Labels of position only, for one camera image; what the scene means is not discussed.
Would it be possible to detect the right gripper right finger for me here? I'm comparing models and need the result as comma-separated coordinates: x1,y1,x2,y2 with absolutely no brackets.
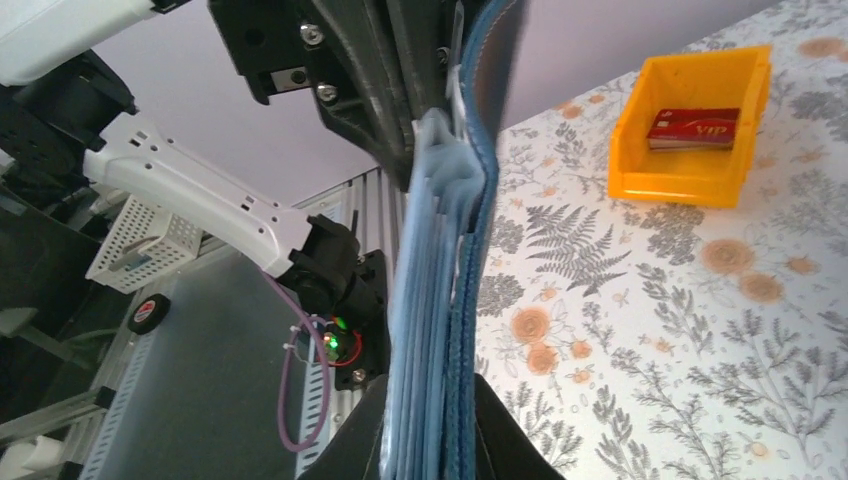
473,374,565,480

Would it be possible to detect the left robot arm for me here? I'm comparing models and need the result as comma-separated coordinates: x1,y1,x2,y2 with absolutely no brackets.
1,1,480,322

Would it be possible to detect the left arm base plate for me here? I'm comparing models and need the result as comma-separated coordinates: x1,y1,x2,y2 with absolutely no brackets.
325,250,391,391

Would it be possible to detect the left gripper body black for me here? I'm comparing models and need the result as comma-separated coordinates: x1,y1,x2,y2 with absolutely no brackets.
207,0,465,107

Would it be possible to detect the white perforated basket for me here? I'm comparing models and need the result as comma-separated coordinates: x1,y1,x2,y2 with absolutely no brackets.
85,195,203,294

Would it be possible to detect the floral table mat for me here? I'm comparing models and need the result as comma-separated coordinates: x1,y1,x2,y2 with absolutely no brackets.
476,1,847,479

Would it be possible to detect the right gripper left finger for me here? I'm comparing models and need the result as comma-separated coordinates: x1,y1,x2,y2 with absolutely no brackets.
299,375,388,480

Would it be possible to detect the blue leather card holder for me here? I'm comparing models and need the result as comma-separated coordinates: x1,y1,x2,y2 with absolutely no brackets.
377,1,527,479

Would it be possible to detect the orange bin left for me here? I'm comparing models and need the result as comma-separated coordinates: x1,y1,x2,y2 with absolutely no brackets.
607,45,771,208

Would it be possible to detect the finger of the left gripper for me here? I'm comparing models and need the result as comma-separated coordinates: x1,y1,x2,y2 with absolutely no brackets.
311,1,431,191

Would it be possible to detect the black tape roll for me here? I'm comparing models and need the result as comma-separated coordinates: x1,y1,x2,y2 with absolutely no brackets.
127,293,171,335

